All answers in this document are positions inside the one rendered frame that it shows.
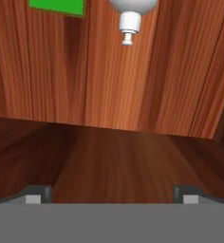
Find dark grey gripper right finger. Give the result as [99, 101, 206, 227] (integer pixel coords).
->
[173, 184, 224, 205]

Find green sponge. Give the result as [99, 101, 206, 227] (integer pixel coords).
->
[28, 0, 87, 19]

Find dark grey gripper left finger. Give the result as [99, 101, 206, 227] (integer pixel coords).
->
[0, 184, 53, 205]

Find white soap dispenser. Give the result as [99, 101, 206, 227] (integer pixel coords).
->
[108, 0, 159, 47]

